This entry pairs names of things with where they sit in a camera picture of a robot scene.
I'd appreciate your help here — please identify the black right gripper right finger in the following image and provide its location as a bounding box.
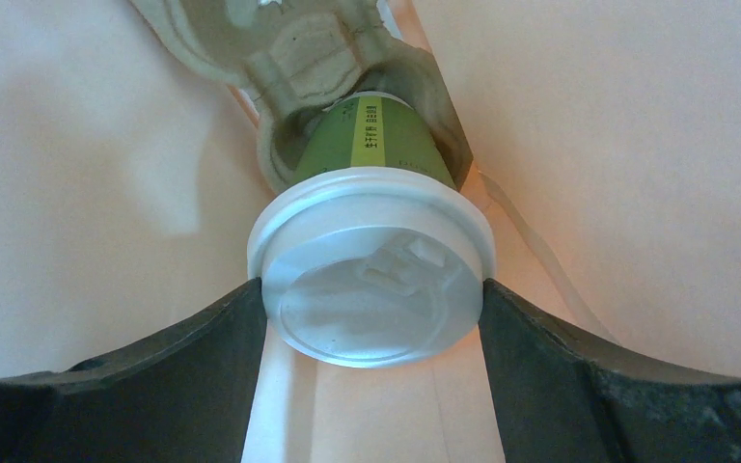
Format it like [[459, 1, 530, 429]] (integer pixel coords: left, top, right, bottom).
[[479, 279, 741, 462]]

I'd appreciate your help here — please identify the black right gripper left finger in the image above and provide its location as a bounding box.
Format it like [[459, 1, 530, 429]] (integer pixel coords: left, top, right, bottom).
[[0, 279, 266, 462]]

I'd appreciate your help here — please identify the white plastic cup lid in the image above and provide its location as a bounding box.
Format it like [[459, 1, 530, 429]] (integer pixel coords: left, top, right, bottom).
[[247, 167, 497, 368]]

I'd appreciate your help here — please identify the orange paper bag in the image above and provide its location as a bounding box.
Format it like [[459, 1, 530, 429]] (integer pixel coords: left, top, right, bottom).
[[0, 1, 741, 462]]

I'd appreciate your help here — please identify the green paper coffee cup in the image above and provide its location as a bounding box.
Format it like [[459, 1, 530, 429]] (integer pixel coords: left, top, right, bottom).
[[291, 92, 458, 190]]

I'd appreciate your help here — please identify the brown cardboard cup carrier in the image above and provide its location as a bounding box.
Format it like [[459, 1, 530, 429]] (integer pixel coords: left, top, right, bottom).
[[134, 0, 473, 193]]

